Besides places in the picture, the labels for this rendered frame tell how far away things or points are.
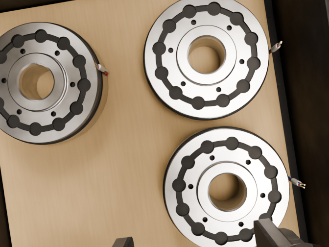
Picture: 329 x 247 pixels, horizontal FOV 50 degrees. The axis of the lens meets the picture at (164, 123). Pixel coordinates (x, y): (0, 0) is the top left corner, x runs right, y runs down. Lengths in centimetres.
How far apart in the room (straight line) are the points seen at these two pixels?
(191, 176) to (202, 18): 13
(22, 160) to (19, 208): 4
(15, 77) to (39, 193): 11
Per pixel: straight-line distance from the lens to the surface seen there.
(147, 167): 32
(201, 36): 29
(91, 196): 34
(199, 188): 29
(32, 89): 34
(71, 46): 31
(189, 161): 29
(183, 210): 30
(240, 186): 31
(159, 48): 30
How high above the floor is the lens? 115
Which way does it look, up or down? 87 degrees down
